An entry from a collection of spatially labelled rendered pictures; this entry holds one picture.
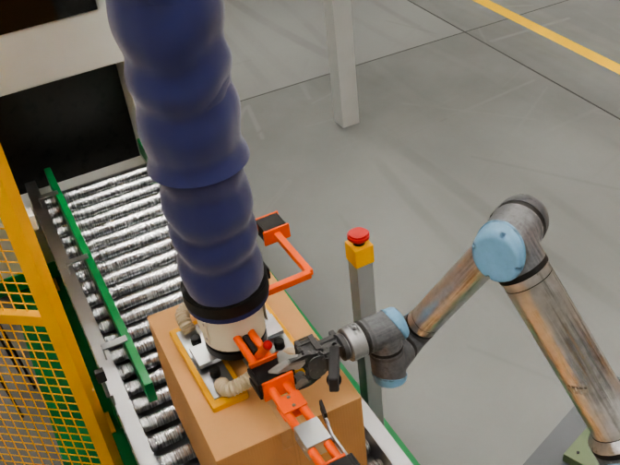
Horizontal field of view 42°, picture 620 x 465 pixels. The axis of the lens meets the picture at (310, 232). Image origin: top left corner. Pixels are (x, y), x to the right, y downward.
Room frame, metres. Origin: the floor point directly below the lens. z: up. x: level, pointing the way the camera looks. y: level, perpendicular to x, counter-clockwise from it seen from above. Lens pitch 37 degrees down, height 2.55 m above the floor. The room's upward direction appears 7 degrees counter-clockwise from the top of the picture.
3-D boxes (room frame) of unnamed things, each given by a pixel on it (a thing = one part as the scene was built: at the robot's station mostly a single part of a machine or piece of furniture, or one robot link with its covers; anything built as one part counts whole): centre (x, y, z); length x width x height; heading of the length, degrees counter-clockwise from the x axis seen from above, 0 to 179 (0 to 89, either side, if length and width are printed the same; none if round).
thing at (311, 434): (1.18, 0.05, 1.09); 0.07 x 0.07 x 0.04; 23
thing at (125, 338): (2.57, 0.93, 0.60); 1.60 x 0.11 x 0.09; 23
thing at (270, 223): (1.98, 0.12, 1.10); 0.09 x 0.08 x 0.05; 113
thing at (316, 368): (1.43, 0.01, 1.10); 0.12 x 0.09 x 0.08; 113
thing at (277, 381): (1.38, 0.14, 1.10); 0.10 x 0.08 x 0.06; 113
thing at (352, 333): (1.46, -0.07, 1.10); 0.09 x 0.05 x 0.10; 23
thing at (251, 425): (1.59, 0.22, 0.77); 0.60 x 0.40 x 0.40; 21
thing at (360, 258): (1.99, -0.15, 0.50); 0.07 x 0.07 x 1.00; 23
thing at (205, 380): (1.57, 0.32, 1.00); 0.34 x 0.10 x 0.05; 23
